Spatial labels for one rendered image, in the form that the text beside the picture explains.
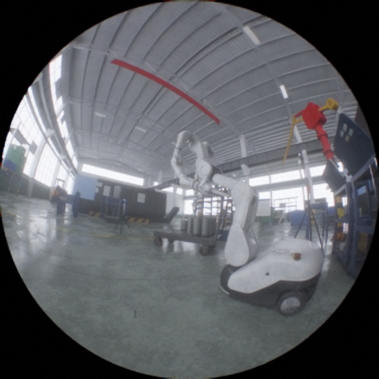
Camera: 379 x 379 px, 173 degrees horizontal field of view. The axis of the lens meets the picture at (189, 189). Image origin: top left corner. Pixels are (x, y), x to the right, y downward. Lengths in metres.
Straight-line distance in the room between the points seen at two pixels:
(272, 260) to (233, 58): 11.00
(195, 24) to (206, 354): 10.87
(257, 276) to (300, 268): 0.21
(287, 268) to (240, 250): 0.35
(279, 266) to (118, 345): 0.73
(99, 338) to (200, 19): 10.85
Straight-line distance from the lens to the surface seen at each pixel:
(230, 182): 0.96
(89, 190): 7.51
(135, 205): 7.75
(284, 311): 0.78
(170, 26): 10.34
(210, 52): 10.91
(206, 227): 1.70
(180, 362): 0.58
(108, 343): 0.63
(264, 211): 9.24
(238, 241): 0.84
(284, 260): 0.64
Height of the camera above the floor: 0.53
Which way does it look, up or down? 13 degrees up
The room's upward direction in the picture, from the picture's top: 4 degrees clockwise
